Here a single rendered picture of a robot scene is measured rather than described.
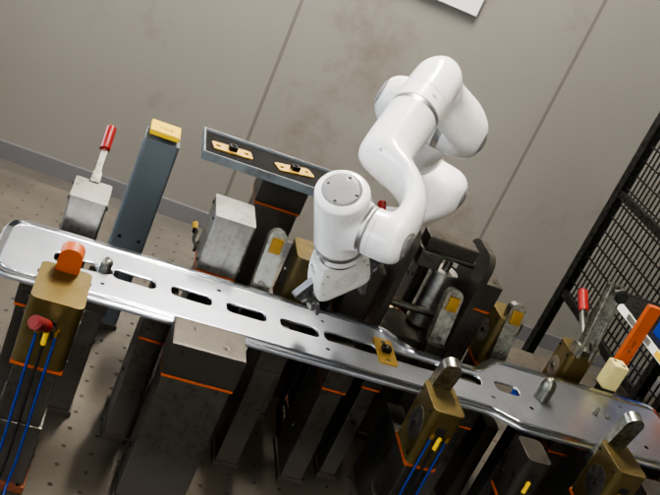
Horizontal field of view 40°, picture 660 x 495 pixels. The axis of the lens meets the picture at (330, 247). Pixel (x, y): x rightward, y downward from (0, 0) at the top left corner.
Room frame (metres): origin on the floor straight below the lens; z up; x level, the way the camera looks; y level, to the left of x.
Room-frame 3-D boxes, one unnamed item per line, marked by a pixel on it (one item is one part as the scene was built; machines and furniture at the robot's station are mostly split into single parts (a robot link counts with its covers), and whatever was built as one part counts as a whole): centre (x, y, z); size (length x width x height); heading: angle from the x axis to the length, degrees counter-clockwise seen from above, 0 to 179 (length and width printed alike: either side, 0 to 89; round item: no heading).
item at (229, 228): (1.58, 0.19, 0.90); 0.13 x 0.08 x 0.41; 17
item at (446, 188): (2.06, -0.15, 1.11); 0.19 x 0.12 x 0.24; 81
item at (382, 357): (1.50, -0.17, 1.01); 0.08 x 0.04 x 0.01; 17
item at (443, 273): (1.73, -0.21, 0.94); 0.18 x 0.13 x 0.49; 107
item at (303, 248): (1.62, 0.03, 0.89); 0.12 x 0.08 x 0.38; 17
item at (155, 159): (1.68, 0.39, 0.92); 0.08 x 0.08 x 0.44; 17
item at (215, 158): (1.76, 0.14, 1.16); 0.37 x 0.14 x 0.02; 107
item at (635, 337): (1.82, -0.67, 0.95); 0.03 x 0.01 x 0.50; 107
